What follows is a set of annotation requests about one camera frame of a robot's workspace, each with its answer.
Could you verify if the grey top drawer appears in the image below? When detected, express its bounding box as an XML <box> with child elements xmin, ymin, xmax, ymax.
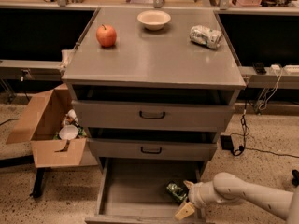
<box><xmin>72</xmin><ymin>101</ymin><xmax>234</xmax><ymax>132</ymax></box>

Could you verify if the black power adapter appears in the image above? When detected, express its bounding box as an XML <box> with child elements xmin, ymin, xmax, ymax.
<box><xmin>221</xmin><ymin>135</ymin><xmax>234</xmax><ymax>151</ymax></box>

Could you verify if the black cable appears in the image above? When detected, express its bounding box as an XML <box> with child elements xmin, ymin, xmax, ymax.
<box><xmin>229</xmin><ymin>100</ymin><xmax>299</xmax><ymax>160</ymax></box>

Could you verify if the red apple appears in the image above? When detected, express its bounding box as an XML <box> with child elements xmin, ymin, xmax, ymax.
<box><xmin>96</xmin><ymin>24</ymin><xmax>117</xmax><ymax>48</ymax></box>

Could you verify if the grey drawer cabinet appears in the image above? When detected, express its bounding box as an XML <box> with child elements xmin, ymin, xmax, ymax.
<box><xmin>61</xmin><ymin>7</ymin><xmax>247</xmax><ymax>224</ymax></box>

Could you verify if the grey open bottom drawer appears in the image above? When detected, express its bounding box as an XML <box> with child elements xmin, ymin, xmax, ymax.
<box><xmin>85</xmin><ymin>158</ymin><xmax>210</xmax><ymax>224</ymax></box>

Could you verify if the cardboard box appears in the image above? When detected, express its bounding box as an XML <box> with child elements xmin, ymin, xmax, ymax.
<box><xmin>7</xmin><ymin>84</ymin><xmax>91</xmax><ymax>168</ymax></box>

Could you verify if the green can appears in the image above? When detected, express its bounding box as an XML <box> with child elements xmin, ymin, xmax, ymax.
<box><xmin>166</xmin><ymin>181</ymin><xmax>188</xmax><ymax>203</ymax></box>

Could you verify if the grey middle drawer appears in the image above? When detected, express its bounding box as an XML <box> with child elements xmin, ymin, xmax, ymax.
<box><xmin>88</xmin><ymin>138</ymin><xmax>217</xmax><ymax>161</ymax></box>

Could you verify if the white bowl in box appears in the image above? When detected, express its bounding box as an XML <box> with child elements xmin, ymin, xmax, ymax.
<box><xmin>59</xmin><ymin>125</ymin><xmax>78</xmax><ymax>140</ymax></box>

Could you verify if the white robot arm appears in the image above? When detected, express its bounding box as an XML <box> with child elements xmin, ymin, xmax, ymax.
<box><xmin>175</xmin><ymin>172</ymin><xmax>299</xmax><ymax>224</ymax></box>

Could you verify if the black remote on shelf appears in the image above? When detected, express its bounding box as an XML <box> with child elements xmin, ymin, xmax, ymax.
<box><xmin>252</xmin><ymin>63</ymin><xmax>266</xmax><ymax>75</ymax></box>

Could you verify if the black table leg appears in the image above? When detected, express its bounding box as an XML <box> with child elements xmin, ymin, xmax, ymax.
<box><xmin>30</xmin><ymin>168</ymin><xmax>45</xmax><ymax>198</ymax></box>

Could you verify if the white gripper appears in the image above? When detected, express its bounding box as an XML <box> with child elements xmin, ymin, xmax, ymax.
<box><xmin>175</xmin><ymin>180</ymin><xmax>219</xmax><ymax>220</ymax></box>

